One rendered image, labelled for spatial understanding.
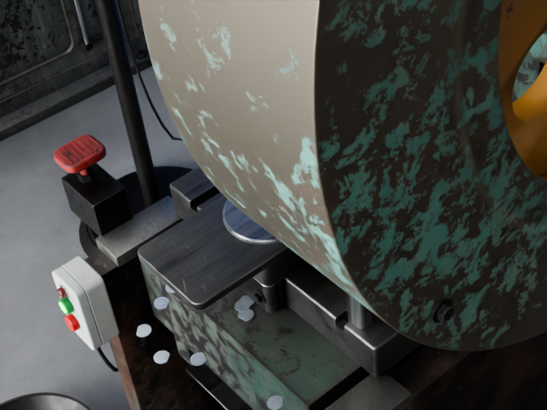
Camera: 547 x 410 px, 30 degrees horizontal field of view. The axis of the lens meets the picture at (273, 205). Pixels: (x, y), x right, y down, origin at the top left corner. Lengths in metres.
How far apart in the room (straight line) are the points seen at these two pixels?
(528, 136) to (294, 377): 0.55
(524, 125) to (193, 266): 0.55
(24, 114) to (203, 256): 1.70
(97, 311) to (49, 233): 1.04
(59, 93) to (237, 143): 2.34
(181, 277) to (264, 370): 0.18
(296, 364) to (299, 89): 0.81
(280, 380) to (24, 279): 1.25
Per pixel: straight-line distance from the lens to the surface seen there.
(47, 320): 2.39
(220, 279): 1.29
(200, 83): 0.68
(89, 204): 1.56
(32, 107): 2.98
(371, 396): 1.33
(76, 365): 2.28
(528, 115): 0.94
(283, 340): 1.39
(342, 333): 1.34
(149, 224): 1.59
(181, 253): 1.33
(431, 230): 0.74
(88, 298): 1.55
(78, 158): 1.55
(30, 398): 2.18
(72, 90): 3.01
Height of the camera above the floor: 1.71
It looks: 42 degrees down
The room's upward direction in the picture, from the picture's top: 7 degrees counter-clockwise
